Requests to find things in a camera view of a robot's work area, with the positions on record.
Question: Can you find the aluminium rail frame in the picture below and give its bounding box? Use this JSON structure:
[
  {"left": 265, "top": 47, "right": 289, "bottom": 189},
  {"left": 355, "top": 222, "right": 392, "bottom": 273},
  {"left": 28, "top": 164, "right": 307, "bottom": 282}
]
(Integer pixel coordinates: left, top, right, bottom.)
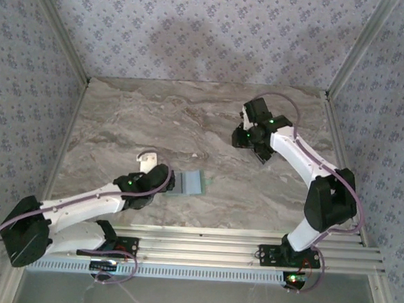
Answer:
[{"left": 12, "top": 214, "right": 389, "bottom": 278}]

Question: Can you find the circuit board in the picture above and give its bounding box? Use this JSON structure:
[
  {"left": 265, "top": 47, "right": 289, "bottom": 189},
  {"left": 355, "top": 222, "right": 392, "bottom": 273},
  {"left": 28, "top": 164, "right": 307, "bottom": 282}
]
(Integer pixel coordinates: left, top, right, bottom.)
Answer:
[
  {"left": 89, "top": 259, "right": 119, "bottom": 274},
  {"left": 281, "top": 271, "right": 308, "bottom": 291}
]

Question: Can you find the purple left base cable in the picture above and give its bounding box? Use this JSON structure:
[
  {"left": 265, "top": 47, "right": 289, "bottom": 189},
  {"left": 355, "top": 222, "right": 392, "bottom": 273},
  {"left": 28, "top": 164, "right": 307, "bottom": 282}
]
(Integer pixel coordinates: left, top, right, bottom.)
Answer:
[{"left": 75, "top": 248, "right": 140, "bottom": 288}]

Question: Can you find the aluminium corner post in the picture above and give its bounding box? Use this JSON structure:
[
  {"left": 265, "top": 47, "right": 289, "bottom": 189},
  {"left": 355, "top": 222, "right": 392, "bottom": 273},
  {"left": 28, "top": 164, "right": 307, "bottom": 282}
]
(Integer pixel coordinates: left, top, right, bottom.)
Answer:
[
  {"left": 21, "top": 0, "right": 96, "bottom": 86},
  {"left": 325, "top": 0, "right": 401, "bottom": 104}
]

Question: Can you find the clear acrylic card stand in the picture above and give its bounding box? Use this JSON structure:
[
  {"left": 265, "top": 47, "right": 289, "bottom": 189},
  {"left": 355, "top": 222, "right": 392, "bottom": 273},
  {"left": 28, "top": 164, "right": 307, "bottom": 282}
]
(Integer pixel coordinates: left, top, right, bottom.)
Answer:
[{"left": 251, "top": 142, "right": 276, "bottom": 166}]

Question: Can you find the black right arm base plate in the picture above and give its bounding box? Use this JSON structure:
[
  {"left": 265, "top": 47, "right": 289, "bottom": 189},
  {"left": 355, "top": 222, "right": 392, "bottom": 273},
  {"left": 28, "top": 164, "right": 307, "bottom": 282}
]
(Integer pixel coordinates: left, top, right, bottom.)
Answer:
[{"left": 257, "top": 243, "right": 323, "bottom": 271}]

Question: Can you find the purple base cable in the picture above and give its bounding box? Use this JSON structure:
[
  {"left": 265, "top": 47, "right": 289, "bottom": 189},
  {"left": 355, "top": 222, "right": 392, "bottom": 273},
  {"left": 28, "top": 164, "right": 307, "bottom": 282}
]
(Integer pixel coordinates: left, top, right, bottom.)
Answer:
[
  {"left": 75, "top": 248, "right": 140, "bottom": 288},
  {"left": 284, "top": 244, "right": 326, "bottom": 295}
]

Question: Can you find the grey slotted cable duct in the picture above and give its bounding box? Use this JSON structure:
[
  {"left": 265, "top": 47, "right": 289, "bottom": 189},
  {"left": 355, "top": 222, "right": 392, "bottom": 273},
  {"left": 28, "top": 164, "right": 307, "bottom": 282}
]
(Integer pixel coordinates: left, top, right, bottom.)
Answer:
[{"left": 23, "top": 254, "right": 305, "bottom": 288}]

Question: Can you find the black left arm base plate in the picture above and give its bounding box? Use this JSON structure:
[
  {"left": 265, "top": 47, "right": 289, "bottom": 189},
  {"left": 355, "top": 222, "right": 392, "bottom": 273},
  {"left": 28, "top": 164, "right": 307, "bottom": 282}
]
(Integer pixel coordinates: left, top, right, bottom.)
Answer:
[{"left": 75, "top": 232, "right": 140, "bottom": 260}]

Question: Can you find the aluminium table edge rail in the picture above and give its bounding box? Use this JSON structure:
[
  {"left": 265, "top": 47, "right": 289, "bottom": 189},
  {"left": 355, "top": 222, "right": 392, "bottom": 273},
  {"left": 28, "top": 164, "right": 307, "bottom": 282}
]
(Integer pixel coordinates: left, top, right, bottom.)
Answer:
[
  {"left": 40, "top": 75, "right": 91, "bottom": 203},
  {"left": 314, "top": 90, "right": 380, "bottom": 247}
]

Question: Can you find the grey metal panel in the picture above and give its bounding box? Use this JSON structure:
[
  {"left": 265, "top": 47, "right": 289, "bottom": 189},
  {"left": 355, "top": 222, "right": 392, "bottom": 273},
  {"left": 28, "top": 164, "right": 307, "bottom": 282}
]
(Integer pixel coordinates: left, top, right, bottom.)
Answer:
[{"left": 14, "top": 267, "right": 385, "bottom": 303}]

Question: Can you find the left circuit board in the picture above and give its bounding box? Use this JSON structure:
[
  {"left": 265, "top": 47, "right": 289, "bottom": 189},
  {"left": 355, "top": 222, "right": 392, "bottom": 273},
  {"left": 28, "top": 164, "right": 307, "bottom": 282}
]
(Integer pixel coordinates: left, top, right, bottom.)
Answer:
[{"left": 89, "top": 259, "right": 119, "bottom": 274}]

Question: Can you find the right circuit board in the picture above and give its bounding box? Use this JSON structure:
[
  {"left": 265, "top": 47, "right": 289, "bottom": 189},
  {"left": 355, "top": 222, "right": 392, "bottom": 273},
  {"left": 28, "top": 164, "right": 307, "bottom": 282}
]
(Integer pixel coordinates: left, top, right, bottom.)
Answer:
[{"left": 281, "top": 271, "right": 308, "bottom": 291}]

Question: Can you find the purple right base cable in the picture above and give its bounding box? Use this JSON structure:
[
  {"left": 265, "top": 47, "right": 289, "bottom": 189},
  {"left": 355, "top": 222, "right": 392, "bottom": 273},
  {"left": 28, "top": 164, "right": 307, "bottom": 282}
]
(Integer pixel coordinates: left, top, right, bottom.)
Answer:
[{"left": 284, "top": 244, "right": 326, "bottom": 295}]

